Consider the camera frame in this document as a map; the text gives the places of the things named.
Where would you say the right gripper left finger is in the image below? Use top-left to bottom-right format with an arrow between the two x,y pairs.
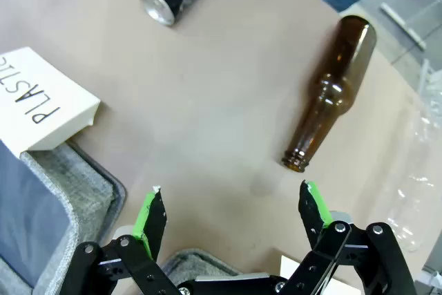
65,186 -> 180,295

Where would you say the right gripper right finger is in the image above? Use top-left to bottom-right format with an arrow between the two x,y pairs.
282,180 -> 417,295

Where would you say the brown glass beer bottle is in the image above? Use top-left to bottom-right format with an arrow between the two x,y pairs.
281,15 -> 377,174

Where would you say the grey felt can basket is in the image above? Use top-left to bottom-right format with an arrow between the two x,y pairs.
160,248 -> 242,277

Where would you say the white can label card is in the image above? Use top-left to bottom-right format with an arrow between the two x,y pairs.
278,255 -> 363,295

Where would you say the grey felt plastic basket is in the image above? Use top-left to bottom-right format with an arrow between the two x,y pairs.
0,139 -> 128,295

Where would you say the large clear plastic bottle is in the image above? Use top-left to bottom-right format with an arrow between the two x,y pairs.
385,58 -> 442,253

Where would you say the white PLASTIC label card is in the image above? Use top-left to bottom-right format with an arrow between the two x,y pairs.
0,46 -> 102,158

